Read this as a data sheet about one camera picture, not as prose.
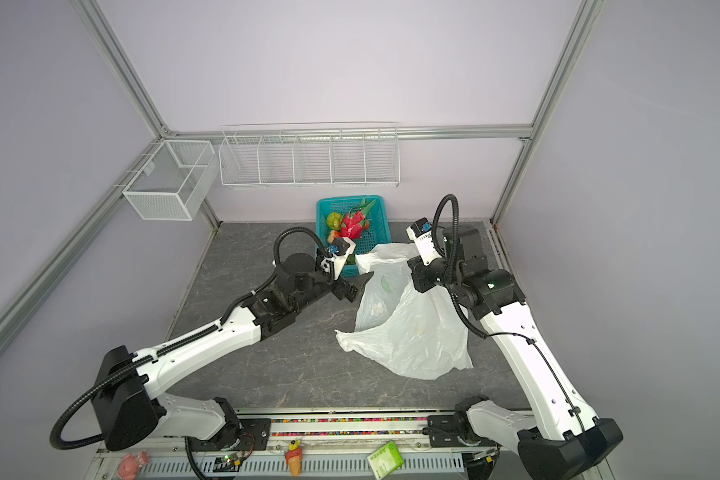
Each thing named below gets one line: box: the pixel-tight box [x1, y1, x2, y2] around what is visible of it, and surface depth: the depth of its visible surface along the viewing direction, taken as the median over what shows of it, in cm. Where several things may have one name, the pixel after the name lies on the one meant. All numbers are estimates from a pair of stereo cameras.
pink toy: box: [118, 449, 150, 480], surface depth 70 cm
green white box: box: [367, 442, 405, 480], surface depth 70 cm
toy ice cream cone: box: [285, 439, 303, 477], surface depth 71 cm
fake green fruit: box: [326, 212, 343, 230], surface depth 117 cm
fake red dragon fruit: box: [340, 197, 376, 239], surface depth 113 cm
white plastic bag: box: [335, 243, 473, 381], surface depth 78 cm
